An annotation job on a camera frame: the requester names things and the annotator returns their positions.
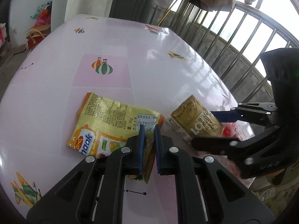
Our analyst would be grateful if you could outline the gold cylindrical snack pack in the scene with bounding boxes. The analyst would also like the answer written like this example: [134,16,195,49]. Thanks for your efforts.
[166,95,224,144]

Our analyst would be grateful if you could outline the yellow snack wrapper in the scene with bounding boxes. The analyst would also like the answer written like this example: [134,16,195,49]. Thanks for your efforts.
[67,92,165,183]

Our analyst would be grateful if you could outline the red crumpled wrapper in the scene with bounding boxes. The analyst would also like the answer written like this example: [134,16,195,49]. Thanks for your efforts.
[221,120,255,141]

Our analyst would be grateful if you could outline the pink balloon-print tablecloth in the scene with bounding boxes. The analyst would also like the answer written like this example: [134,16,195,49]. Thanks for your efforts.
[1,14,237,221]

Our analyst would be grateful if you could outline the dark green door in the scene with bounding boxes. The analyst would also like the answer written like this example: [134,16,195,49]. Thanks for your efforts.
[109,0,154,23]

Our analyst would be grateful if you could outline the yellow broom handle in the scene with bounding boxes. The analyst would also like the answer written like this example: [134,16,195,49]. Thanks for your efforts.
[157,0,178,26]

